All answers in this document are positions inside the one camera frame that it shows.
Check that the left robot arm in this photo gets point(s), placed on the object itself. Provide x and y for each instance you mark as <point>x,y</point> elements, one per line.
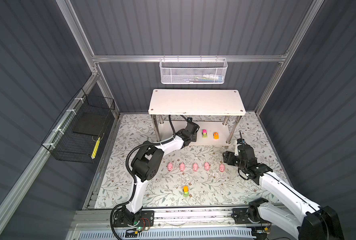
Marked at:
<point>143,162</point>

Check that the pens in white basket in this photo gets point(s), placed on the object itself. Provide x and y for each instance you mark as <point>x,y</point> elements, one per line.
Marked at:
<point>206,79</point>

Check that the white two-tier shelf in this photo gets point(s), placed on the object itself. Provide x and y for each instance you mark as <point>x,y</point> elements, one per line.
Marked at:
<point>224,103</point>

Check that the green orange mixer toy truck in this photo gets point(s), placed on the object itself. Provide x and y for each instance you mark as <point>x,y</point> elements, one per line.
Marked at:
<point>186,191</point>

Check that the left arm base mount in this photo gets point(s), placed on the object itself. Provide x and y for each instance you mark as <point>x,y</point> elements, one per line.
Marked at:
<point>124,218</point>

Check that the green pink mixer toy truck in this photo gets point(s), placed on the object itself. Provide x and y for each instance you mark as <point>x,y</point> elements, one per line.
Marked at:
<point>204,133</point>

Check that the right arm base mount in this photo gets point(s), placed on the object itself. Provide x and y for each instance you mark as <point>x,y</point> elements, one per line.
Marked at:
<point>247,216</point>

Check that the white cable duct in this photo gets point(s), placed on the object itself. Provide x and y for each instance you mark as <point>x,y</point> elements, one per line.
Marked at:
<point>223,233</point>

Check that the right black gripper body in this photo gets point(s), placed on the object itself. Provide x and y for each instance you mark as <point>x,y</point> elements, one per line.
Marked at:
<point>234,160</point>

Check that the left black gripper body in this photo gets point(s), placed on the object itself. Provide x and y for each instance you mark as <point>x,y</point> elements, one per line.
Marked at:
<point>193,138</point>

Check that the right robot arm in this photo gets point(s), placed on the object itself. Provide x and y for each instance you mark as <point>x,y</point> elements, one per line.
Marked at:
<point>304,219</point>

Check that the yellow tag on basket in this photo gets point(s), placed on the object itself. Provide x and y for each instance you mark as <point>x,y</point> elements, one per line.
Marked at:
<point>95,149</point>

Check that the orange toy bulldozer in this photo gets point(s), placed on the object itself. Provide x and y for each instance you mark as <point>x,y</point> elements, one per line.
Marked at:
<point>216,135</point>

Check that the black wire basket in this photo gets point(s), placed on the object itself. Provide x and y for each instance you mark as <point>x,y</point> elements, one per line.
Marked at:
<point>73,137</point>

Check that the white wire mesh basket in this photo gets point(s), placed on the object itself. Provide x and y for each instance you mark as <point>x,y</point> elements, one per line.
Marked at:
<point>174,71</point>

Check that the pink pig toy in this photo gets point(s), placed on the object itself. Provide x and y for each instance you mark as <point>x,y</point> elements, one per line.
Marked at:
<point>170,167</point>
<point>207,166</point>
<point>182,167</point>
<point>195,167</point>
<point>222,168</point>

